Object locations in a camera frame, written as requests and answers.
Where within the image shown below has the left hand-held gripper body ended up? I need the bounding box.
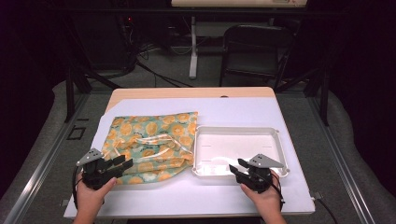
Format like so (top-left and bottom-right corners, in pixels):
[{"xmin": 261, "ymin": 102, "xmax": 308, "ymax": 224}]
[{"xmin": 76, "ymin": 147, "xmax": 119, "ymax": 191}]

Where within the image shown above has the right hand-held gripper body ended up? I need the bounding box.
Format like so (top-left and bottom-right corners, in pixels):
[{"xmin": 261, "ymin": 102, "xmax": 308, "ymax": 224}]
[{"xmin": 241, "ymin": 153, "xmax": 285, "ymax": 194}]

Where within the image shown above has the white plastic tray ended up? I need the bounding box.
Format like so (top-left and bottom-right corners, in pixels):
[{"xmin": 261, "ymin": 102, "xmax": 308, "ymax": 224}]
[{"xmin": 191, "ymin": 125, "xmax": 290, "ymax": 179}]

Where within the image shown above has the orange print cloth bag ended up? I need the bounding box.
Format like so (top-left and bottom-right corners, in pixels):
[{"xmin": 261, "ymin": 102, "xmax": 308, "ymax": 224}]
[{"xmin": 101, "ymin": 111, "xmax": 199, "ymax": 186}]

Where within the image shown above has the person's right hand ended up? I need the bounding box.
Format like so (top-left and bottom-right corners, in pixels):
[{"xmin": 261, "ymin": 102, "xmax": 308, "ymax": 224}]
[{"xmin": 239, "ymin": 169, "xmax": 284, "ymax": 217}]

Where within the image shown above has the person's left hand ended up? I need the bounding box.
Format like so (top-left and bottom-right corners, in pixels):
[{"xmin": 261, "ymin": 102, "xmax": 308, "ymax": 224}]
[{"xmin": 76, "ymin": 172, "xmax": 119, "ymax": 217}]

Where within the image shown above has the white table mat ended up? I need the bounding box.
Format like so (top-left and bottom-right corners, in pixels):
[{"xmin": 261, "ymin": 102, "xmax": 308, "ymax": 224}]
[{"xmin": 64, "ymin": 97, "xmax": 316, "ymax": 219}]

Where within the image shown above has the black metal stand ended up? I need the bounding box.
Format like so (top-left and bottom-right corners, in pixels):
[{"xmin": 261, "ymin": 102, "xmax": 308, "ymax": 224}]
[
  {"xmin": 63, "ymin": 15, "xmax": 123, "ymax": 123},
  {"xmin": 275, "ymin": 61, "xmax": 332, "ymax": 127}
]

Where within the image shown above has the black chair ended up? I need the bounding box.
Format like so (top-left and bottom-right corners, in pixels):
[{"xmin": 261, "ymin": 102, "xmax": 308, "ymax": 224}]
[{"xmin": 219, "ymin": 24, "xmax": 297, "ymax": 91}]

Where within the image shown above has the white desk leg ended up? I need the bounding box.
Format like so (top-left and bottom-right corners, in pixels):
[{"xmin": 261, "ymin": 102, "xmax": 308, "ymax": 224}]
[{"xmin": 188, "ymin": 16, "xmax": 200, "ymax": 80}]

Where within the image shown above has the dark computer tower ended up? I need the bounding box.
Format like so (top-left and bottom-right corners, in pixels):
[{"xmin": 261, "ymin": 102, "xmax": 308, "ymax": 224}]
[{"xmin": 74, "ymin": 12, "xmax": 138, "ymax": 72}]

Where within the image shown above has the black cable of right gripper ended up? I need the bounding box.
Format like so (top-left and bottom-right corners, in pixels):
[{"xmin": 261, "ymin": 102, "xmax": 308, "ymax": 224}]
[{"xmin": 270, "ymin": 172, "xmax": 286, "ymax": 213}]

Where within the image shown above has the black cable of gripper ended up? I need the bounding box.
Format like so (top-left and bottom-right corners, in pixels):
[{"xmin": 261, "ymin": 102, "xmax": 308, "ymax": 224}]
[
  {"xmin": 71, "ymin": 165, "xmax": 79, "ymax": 210},
  {"xmin": 270, "ymin": 172, "xmax": 286, "ymax": 213}
]

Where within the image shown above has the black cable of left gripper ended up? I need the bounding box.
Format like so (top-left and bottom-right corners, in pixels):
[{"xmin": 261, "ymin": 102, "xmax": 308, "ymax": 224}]
[{"xmin": 71, "ymin": 165, "xmax": 79, "ymax": 210}]

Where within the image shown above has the metal floor rail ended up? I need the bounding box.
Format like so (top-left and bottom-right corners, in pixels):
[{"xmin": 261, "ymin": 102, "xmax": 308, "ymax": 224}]
[
  {"xmin": 2, "ymin": 92, "xmax": 92, "ymax": 224},
  {"xmin": 305, "ymin": 95, "xmax": 376, "ymax": 224}
]

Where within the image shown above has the black cable with grey plug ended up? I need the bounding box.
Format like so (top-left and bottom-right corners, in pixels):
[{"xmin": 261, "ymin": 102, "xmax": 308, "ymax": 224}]
[{"xmin": 311, "ymin": 191, "xmax": 339, "ymax": 224}]

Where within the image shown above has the black floor cable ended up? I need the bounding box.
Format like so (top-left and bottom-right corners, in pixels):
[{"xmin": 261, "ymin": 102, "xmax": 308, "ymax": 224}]
[{"xmin": 135, "ymin": 60, "xmax": 194, "ymax": 89}]

